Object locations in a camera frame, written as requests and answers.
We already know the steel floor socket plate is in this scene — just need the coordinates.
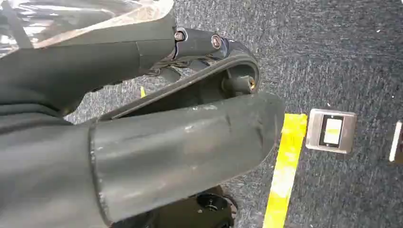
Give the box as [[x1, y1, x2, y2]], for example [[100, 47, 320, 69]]
[[388, 119, 403, 164], [305, 108, 358, 155]]

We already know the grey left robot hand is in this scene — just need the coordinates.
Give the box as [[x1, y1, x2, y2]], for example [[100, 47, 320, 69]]
[[0, 12, 286, 228]]

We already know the black robot foot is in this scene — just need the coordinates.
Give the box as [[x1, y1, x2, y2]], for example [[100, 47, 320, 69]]
[[112, 185, 239, 228]]

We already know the clear plastic bag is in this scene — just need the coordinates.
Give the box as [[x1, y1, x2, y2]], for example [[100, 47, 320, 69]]
[[0, 0, 176, 59]]

